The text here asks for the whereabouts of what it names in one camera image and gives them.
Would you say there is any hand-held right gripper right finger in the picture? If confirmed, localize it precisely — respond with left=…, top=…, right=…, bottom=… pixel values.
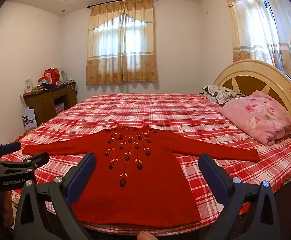
left=198, top=153, right=281, bottom=240

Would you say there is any dark curtain rod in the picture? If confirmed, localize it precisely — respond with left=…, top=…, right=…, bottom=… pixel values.
left=87, top=0, right=159, bottom=8

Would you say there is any cream wooden headboard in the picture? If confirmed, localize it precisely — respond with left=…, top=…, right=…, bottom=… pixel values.
left=213, top=59, right=291, bottom=173

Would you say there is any green cloth pile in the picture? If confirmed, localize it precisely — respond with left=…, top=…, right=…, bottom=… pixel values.
left=31, top=85, right=55, bottom=93

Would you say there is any red knitted sweater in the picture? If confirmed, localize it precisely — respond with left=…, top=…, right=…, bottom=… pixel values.
left=22, top=126, right=261, bottom=229

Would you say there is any pink floral pillow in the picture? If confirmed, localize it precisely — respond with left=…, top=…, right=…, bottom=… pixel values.
left=219, top=91, right=291, bottom=146

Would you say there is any red plaid bed sheet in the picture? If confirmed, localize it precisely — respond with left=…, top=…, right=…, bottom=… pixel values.
left=11, top=92, right=291, bottom=235

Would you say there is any grey patterned pillow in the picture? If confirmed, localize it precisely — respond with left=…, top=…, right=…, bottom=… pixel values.
left=202, top=85, right=247, bottom=105

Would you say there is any long beige floral curtain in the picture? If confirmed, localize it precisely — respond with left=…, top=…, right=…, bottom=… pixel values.
left=218, top=0, right=291, bottom=120

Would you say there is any red gift bag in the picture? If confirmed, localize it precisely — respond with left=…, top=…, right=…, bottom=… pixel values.
left=45, top=68, right=61, bottom=84

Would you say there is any beige window curtain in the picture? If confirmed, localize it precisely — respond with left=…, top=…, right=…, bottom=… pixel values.
left=86, top=0, right=158, bottom=85

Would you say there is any person's right hand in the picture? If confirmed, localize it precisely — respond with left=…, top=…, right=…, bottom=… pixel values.
left=138, top=231, right=157, bottom=240

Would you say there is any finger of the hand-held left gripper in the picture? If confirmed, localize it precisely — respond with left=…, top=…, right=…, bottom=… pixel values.
left=0, top=152, right=50, bottom=174
left=0, top=142, right=22, bottom=160

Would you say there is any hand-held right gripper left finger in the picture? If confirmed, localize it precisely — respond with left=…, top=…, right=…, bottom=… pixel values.
left=13, top=152, right=97, bottom=240

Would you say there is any brown wooden desk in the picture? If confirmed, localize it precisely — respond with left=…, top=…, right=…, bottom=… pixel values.
left=23, top=81, right=78, bottom=126

